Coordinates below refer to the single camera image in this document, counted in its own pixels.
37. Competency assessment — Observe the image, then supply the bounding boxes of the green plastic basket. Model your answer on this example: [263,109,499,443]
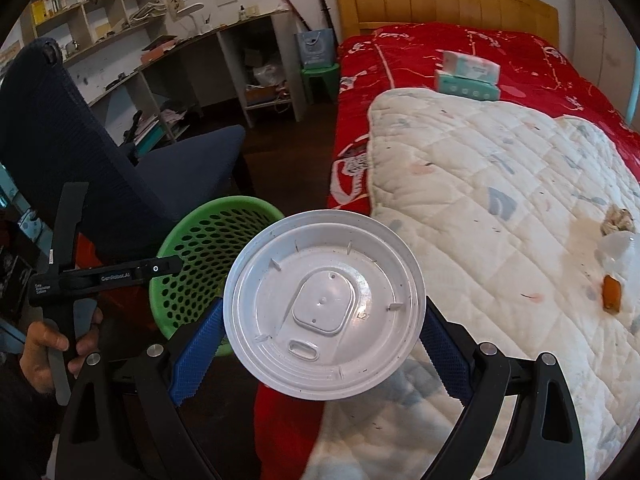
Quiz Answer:
[148,196,286,343]

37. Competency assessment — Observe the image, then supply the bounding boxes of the white plastic cup lid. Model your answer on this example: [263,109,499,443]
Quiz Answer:
[222,209,427,402]

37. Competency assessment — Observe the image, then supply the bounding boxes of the red plastic item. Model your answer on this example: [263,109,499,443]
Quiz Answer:
[75,235,168,331]

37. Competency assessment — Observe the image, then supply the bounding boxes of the green plastic stool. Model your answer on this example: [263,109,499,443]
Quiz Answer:
[300,64,342,106]

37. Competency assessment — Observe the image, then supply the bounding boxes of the blue paper bag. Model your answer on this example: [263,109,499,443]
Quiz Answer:
[295,29,335,70]

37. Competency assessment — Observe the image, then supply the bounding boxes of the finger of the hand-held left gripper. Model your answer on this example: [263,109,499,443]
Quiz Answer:
[50,181,90,278]
[44,299,99,407]

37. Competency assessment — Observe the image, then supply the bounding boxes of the dark blue office chair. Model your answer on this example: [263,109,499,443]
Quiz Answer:
[0,37,246,261]

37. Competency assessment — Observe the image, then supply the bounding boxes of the clear plastic container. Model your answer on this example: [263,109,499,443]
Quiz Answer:
[597,230,640,281]

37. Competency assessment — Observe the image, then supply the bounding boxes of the person's left hand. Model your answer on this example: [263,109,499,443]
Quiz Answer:
[20,306,104,380]

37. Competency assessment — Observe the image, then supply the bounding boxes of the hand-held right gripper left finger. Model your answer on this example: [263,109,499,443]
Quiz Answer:
[54,297,226,480]

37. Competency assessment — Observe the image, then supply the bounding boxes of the brown stick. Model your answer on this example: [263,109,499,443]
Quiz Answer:
[281,0,312,32]

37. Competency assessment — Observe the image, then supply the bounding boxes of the orange snack packet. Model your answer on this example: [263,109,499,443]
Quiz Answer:
[602,275,623,315]

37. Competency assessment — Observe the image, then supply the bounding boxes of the white quilted mat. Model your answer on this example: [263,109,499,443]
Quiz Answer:
[305,87,640,480]

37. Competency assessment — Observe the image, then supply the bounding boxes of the white desk lamp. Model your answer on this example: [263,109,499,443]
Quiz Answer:
[175,2,211,36]

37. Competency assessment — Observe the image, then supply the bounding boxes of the white desk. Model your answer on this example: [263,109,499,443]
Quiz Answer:
[87,10,307,143]

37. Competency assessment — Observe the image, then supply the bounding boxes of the wooden bed headboard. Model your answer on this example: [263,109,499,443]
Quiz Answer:
[332,0,559,50]

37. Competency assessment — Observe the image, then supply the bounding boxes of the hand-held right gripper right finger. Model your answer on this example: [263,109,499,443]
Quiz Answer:
[419,301,586,480]

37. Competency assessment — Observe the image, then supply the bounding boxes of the black stick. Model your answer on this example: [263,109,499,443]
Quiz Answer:
[314,0,337,31]

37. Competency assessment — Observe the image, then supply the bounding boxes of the white wall shelf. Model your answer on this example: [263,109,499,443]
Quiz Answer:
[17,0,171,68]

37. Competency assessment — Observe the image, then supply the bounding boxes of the red bed with headboard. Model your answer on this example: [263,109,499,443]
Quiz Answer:
[252,22,640,480]

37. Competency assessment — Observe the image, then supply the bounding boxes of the person's left forearm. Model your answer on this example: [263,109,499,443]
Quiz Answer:
[0,365,76,480]

